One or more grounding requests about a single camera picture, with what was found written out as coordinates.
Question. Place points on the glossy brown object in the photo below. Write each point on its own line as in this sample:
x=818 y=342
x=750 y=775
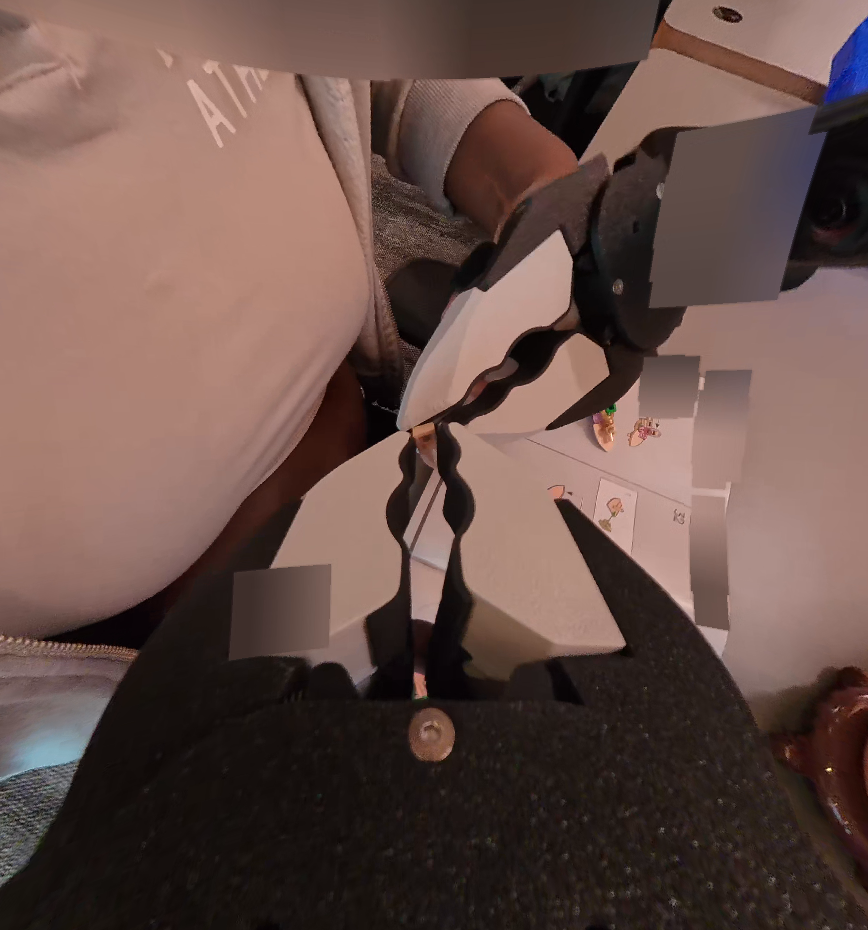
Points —
x=833 y=755

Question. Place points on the person's left forearm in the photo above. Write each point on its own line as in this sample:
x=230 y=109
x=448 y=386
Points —
x=434 y=123

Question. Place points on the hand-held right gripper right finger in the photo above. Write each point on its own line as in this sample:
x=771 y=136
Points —
x=521 y=567

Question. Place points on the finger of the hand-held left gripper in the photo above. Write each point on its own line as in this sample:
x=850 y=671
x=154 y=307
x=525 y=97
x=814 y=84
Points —
x=557 y=385
x=470 y=341

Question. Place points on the person's left hand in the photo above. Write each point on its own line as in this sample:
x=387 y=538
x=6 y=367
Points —
x=506 y=163

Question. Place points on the white desk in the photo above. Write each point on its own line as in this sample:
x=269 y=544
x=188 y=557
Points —
x=804 y=436

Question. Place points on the cartoon picture card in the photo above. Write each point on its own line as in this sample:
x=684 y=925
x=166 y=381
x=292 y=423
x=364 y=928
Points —
x=615 y=516

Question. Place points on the white wood-edged board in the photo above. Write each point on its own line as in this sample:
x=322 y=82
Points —
x=761 y=36

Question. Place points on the small colourful cartoon sticker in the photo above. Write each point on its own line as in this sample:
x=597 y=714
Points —
x=605 y=430
x=643 y=434

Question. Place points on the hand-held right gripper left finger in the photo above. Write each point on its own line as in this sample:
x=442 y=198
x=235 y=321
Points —
x=347 y=523

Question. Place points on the person's beige sweatshirt torso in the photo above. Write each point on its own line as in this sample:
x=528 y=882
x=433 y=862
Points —
x=150 y=327

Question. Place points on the white printed paper sheet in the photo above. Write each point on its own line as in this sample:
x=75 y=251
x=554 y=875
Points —
x=652 y=479

